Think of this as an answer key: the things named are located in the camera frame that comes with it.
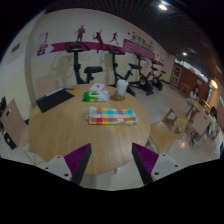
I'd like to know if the person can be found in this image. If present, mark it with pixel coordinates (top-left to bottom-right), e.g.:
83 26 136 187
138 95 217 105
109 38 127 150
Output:
189 85 201 101
205 106 220 138

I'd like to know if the green wet wipes pack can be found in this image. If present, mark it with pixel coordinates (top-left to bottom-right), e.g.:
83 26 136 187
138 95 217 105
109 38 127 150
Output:
82 90 110 103

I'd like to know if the light wooden chair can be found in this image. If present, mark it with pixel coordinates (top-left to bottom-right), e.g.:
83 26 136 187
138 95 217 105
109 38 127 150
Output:
149 108 188 154
0 98 31 149
34 74 61 99

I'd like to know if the black exercise bike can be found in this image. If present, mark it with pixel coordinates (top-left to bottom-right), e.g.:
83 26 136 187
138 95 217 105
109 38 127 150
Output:
128 54 154 97
64 41 104 85
106 45 136 97
148 59 167 92

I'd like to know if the white tissue pack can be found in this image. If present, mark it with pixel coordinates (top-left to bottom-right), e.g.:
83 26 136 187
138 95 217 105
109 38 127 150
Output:
89 82 106 93

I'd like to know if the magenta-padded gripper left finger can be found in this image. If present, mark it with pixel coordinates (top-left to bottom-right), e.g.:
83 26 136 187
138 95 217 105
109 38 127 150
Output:
42 143 93 186

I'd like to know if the dark grey tablet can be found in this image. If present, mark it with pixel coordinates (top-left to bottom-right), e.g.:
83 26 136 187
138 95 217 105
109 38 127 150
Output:
35 87 75 114

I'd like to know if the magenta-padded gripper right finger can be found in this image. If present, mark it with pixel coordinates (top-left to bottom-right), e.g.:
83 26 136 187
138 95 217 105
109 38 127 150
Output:
131 142 184 186

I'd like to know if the wall poster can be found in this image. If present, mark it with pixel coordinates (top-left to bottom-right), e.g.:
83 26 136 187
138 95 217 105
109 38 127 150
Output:
36 32 49 57

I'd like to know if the colourful checkered towel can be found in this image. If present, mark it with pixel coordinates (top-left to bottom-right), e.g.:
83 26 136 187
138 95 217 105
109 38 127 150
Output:
86 106 139 127

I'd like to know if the light wooden table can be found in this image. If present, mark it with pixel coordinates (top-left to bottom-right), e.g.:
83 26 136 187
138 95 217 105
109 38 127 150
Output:
186 98 213 135

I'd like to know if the white paper cup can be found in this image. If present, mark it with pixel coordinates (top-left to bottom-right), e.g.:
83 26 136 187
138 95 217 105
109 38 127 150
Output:
116 78 130 98

